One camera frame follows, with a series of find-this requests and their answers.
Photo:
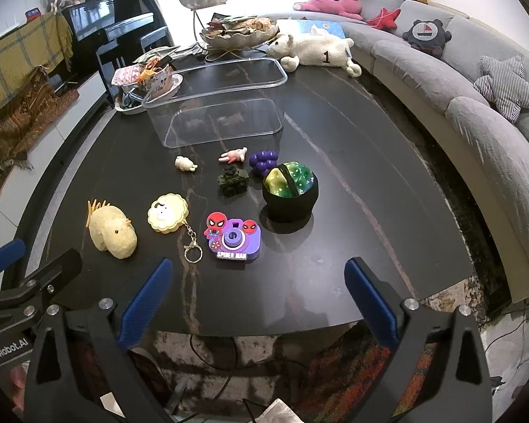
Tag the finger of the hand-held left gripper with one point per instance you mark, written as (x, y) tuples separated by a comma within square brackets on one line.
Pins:
[(4, 255), (57, 271)]

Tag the black piano bench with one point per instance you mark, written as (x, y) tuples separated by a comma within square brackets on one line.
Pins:
[(152, 35)]

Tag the small pink bunny toy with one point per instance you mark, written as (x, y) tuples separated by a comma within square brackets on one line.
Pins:
[(231, 155)]

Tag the striped star pillow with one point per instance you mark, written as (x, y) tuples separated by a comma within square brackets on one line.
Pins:
[(504, 83)]

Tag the yellow capybara plush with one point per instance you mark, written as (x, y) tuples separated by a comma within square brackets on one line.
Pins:
[(114, 233)]

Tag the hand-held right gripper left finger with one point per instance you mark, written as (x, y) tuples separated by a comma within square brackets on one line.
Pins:
[(145, 304)]

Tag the purple toy camera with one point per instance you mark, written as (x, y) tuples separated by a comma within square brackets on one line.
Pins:
[(233, 240)]

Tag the white round plate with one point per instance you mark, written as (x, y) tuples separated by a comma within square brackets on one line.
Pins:
[(174, 86)]

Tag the purple grapes toy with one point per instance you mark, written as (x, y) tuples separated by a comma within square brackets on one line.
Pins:
[(262, 163)]

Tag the grey curved sofa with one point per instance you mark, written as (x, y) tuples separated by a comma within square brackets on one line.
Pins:
[(423, 70)]

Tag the white sheep plush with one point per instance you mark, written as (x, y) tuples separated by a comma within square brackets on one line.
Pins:
[(317, 50)]

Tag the red and blue box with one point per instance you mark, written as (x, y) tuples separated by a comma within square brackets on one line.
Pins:
[(33, 11)]

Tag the green tank toy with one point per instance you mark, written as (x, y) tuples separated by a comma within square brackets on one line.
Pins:
[(232, 181)]

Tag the yellow plaid blanket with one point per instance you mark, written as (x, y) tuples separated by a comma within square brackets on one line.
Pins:
[(17, 61)]

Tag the navy boat cushion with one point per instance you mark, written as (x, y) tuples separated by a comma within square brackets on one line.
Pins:
[(425, 35)]

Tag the small cream bear toy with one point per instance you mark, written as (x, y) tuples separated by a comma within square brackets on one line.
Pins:
[(185, 164)]

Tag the blue book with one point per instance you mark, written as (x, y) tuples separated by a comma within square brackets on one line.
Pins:
[(330, 28)]

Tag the clear plastic container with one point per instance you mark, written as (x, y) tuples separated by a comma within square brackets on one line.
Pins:
[(220, 119)]

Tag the pile of snack packets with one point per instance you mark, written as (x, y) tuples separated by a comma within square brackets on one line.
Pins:
[(238, 26)]

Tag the brown patterned cloth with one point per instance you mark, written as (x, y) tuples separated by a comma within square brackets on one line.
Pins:
[(22, 114)]

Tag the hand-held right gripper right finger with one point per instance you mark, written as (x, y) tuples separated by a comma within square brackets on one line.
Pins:
[(370, 304)]

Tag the red star pillow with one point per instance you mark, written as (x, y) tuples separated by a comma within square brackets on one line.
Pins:
[(385, 17)]

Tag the pink patterned pouch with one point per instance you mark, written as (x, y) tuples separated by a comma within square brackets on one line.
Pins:
[(125, 75)]

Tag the pink bear plush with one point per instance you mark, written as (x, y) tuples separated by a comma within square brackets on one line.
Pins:
[(330, 5)]

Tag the black marble desktop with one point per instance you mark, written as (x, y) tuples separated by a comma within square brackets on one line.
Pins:
[(357, 163)]

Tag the grey folded bag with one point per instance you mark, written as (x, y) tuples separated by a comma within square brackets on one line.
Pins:
[(156, 54)]

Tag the black piano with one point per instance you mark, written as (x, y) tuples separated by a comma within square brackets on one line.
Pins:
[(92, 17)]

